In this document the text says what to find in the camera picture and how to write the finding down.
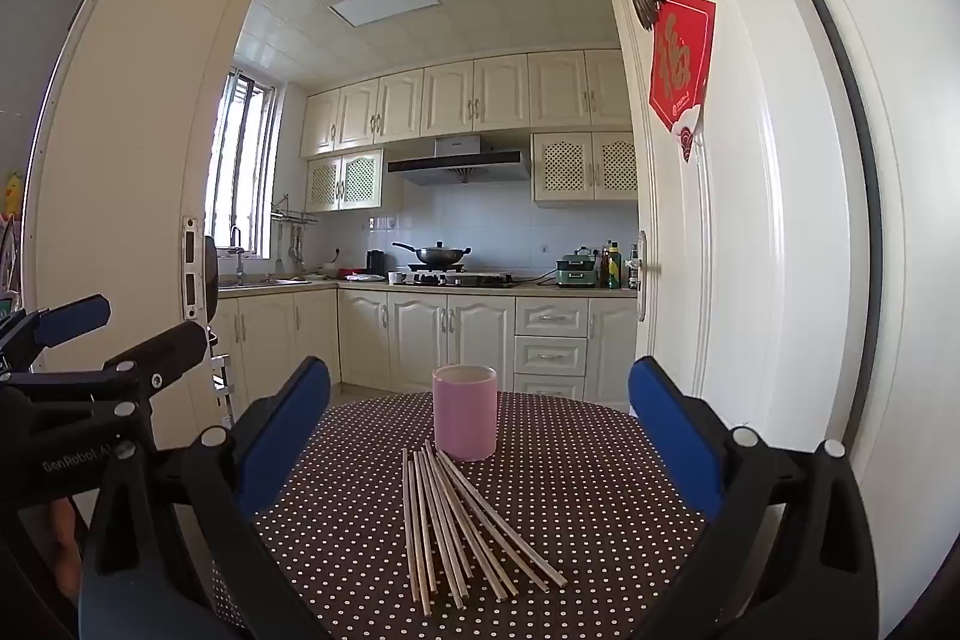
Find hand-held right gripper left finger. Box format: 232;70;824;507
79;355;335;640

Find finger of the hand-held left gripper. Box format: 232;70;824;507
0;293;112;375
0;320;208;453

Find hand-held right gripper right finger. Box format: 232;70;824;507
628;355;878;640

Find bunch of wooden chopsticks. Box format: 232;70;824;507
401;439;569;617

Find pink cup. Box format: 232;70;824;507
433;364;499;463

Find hanging kitchen utensils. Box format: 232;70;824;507
274;224;305;274

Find person's left hand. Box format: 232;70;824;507
46;501;82;607

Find metal door strike plate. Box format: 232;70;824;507
182;216;207;320

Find dark brown appliance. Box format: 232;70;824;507
204;235;220;326

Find brown polka dot tablecloth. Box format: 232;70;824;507
212;391;710;640

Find cream cabinet drawer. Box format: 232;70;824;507
516;299;590;337
514;336;588;376
514;374;586;401

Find cream base cabinets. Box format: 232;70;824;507
214;287;638;412

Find green electric cooker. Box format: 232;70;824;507
555;248;601;289

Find barred kitchen window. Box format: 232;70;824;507
204;70;277;259

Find kitchen countertop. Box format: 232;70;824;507
217;276;638;296

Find white door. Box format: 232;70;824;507
606;0;886;483

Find black wok with lid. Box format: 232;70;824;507
391;241;472;270

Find gas stove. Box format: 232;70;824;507
405;265;518;289

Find cream lattice door cabinet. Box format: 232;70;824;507
531;131;638;202
305;149;385;214

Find range hood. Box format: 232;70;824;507
387;134;532;187

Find red paper door decoration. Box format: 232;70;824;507
649;0;717;163

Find ceiling light panel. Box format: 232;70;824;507
328;0;449;28

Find metal door handle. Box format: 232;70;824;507
628;229;662;322

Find wall utensil rail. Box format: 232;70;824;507
270;196;317;227

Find cream wall cabinets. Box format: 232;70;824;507
300;49;632;160

